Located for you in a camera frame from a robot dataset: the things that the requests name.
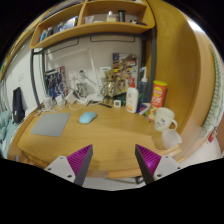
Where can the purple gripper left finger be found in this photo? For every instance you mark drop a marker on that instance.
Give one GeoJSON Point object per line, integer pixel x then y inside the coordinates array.
{"type": "Point", "coordinates": [74, 167]}

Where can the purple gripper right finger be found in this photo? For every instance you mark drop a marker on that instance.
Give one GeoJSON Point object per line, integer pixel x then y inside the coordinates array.
{"type": "Point", "coordinates": [153, 166]}

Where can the light blue computer mouse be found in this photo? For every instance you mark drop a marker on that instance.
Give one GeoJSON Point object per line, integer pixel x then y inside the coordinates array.
{"type": "Point", "coordinates": [87, 117]}

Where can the grey mouse pad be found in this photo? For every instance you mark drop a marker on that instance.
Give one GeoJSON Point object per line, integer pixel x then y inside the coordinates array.
{"type": "Point", "coordinates": [51, 125]}

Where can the white ceramic mug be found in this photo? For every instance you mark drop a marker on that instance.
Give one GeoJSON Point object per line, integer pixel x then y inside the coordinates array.
{"type": "Point", "coordinates": [164, 118]}

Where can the white power adapter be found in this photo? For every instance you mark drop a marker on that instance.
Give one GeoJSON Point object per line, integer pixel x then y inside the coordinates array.
{"type": "Point", "coordinates": [70, 98]}

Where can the small white desk clock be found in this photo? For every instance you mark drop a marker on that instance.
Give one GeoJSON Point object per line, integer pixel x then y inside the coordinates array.
{"type": "Point", "coordinates": [117, 103]}

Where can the white desk lamp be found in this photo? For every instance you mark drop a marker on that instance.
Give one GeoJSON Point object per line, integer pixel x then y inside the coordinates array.
{"type": "Point", "coordinates": [80, 72]}

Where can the white lotion bottle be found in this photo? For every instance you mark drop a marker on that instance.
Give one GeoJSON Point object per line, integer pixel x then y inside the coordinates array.
{"type": "Point", "coordinates": [132, 98]}

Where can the blue spray bottle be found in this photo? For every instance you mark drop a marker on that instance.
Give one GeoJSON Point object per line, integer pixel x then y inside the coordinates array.
{"type": "Point", "coordinates": [143, 84]}

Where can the red chips canister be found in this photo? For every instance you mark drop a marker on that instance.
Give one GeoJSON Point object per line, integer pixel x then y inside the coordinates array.
{"type": "Point", "coordinates": [158, 97]}

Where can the black bag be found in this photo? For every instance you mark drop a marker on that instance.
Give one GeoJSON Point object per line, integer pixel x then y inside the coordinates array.
{"type": "Point", "coordinates": [18, 110]}

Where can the blue model kit box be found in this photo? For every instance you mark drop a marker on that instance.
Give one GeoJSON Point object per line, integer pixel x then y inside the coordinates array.
{"type": "Point", "coordinates": [55, 80]}

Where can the golden robot figurine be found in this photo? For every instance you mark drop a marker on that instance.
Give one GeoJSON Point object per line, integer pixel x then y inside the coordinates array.
{"type": "Point", "coordinates": [110, 88]}

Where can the colourful model kit box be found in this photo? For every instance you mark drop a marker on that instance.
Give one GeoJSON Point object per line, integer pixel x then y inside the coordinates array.
{"type": "Point", "coordinates": [125, 67]}

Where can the black cup on shelf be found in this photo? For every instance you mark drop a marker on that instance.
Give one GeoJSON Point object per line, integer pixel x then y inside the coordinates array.
{"type": "Point", "coordinates": [121, 15]}

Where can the wooden wall shelf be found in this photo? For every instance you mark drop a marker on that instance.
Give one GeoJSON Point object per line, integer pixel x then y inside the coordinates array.
{"type": "Point", "coordinates": [92, 17]}

